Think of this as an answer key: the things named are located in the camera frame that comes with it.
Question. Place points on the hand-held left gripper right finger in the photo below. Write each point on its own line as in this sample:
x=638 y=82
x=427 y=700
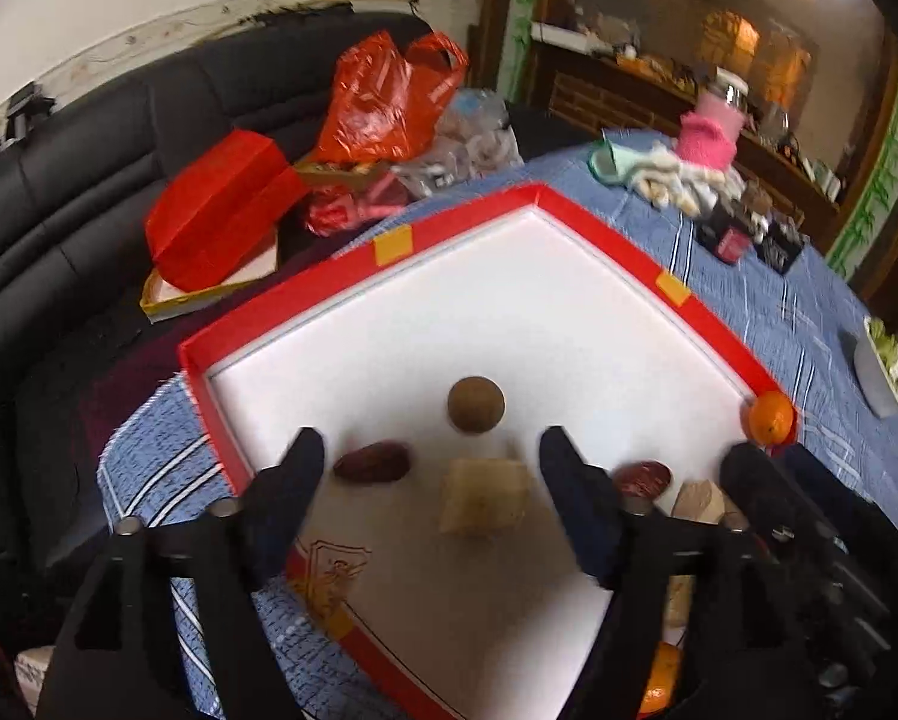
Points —
x=576 y=510

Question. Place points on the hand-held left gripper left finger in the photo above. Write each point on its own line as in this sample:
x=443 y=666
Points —
x=291 y=487

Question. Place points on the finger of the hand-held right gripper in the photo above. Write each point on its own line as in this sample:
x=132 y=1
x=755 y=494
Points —
x=824 y=484
x=756 y=480

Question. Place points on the peeled sugarcane chunk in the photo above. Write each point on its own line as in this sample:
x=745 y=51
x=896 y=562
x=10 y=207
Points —
x=485 y=496
x=678 y=600
x=700 y=502

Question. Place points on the orange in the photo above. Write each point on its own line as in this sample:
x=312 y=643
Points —
x=772 y=418
x=663 y=679

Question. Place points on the red date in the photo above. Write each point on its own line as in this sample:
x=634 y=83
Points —
x=372 y=461
x=642 y=478

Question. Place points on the brown longan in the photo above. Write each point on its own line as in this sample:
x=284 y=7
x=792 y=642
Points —
x=477 y=405

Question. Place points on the red box with white inside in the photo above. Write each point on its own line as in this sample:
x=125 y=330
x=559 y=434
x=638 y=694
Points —
x=494 y=300

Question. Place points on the white bowl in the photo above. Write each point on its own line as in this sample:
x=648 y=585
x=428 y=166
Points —
x=873 y=382

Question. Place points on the green leafy vegetable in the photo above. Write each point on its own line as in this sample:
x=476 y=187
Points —
x=888 y=349

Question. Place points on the blue plaid tablecloth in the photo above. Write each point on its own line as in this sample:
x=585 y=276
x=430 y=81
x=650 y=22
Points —
x=764 y=292

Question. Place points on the yellow edged box tray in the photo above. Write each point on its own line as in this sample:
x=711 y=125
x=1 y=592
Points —
x=216 y=286

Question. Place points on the black jar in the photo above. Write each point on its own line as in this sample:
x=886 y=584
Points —
x=781 y=247

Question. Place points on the dark jar with red label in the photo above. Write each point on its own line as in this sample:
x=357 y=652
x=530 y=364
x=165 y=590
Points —
x=726 y=240

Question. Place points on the small brown jar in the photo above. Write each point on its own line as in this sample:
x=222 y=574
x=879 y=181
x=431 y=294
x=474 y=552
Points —
x=758 y=206

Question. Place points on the red folded gift box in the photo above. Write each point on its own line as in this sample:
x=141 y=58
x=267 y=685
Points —
x=216 y=217

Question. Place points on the red plastic wrapper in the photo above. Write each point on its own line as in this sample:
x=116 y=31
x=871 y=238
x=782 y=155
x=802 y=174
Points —
x=344 y=202

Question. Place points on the bamboo painted glass panel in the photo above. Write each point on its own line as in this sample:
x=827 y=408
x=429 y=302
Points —
x=877 y=187

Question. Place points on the white cloth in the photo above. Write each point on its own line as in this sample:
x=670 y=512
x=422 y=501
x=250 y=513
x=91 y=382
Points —
x=681 y=180

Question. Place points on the bottle with pink knit sleeve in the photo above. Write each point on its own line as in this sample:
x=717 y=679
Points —
x=708 y=139

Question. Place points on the mint green cloth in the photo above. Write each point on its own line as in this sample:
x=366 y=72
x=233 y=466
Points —
x=614 y=161

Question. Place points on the black leather sofa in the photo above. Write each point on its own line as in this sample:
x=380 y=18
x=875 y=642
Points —
x=81 y=187

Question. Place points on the clear plastic bag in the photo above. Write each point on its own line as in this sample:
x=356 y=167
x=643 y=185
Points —
x=471 y=142

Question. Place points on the red plastic bag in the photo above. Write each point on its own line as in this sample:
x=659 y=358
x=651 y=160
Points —
x=374 y=97

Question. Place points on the wooden counter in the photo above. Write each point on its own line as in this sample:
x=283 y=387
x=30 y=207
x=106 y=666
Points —
x=591 y=90

